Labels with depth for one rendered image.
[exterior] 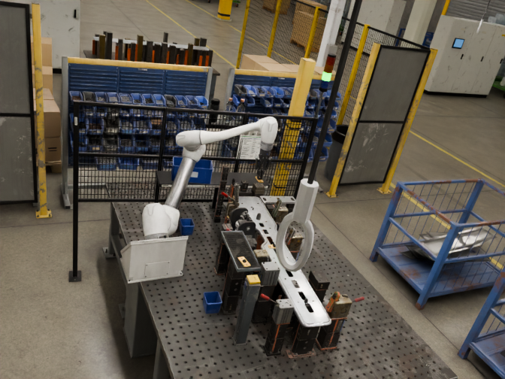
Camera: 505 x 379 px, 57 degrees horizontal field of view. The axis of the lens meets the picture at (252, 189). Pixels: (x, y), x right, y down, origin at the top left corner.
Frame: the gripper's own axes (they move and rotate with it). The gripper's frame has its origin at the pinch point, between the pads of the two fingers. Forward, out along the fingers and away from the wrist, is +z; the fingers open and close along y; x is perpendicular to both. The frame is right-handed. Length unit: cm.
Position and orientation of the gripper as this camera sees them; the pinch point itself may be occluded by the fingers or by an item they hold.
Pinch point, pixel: (260, 174)
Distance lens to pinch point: 334.2
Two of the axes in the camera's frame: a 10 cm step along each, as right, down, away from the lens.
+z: -1.8, 8.7, 4.6
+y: -9.4, -0.1, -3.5
